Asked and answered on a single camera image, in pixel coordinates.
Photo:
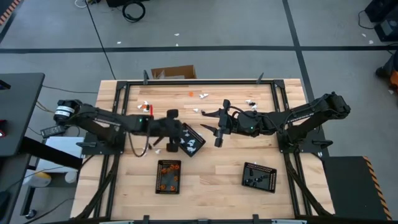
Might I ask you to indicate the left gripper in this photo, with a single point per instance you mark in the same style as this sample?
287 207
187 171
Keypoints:
171 130

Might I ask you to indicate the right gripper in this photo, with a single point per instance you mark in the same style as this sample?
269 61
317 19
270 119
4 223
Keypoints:
231 123

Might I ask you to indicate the black slotted plastic basket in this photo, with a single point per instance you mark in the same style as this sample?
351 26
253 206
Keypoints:
197 140
264 185
168 182

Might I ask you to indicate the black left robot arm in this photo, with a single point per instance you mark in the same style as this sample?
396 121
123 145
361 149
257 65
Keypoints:
102 119

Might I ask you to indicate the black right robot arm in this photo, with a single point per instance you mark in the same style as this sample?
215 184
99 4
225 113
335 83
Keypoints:
308 112

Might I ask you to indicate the brown cardboard box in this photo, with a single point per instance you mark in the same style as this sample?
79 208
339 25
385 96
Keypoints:
183 72

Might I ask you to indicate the white flat box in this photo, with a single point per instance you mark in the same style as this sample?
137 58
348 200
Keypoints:
62 146

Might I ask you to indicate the white round object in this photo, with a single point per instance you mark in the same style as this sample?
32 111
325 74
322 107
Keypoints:
71 177

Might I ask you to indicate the black power adapter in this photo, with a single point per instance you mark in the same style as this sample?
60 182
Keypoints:
49 132

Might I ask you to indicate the yellow and white object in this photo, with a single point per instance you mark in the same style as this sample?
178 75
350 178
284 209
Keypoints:
38 180

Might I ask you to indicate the black cabinet with hazard stripe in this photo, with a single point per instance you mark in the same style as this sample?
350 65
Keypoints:
348 186

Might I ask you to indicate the black desk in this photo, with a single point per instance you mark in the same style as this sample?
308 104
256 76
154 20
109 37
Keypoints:
18 109

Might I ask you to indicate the black rolling stand base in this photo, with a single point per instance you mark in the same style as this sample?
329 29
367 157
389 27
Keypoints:
27 199

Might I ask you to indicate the black and orange machine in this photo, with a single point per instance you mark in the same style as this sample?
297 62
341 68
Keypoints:
394 77

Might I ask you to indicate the black equipment case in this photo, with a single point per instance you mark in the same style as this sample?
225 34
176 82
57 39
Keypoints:
385 28

